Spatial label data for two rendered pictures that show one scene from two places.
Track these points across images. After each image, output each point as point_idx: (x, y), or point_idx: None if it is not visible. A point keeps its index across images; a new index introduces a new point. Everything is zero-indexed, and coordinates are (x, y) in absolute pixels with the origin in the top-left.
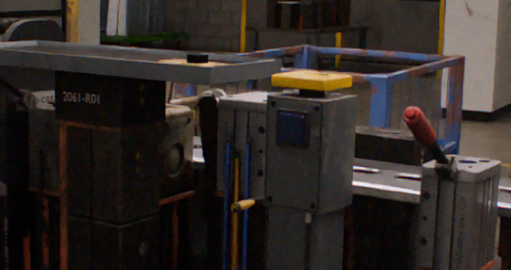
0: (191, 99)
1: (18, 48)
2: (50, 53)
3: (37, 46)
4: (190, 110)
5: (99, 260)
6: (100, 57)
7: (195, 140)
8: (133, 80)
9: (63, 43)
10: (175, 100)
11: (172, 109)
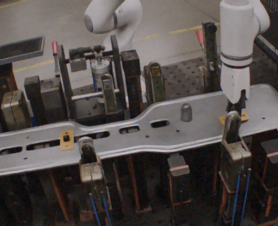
0: (80, 172)
1: (34, 46)
2: (3, 44)
3: (36, 50)
4: (1, 105)
5: None
6: None
7: (41, 156)
8: None
9: (27, 53)
10: (79, 160)
11: (3, 98)
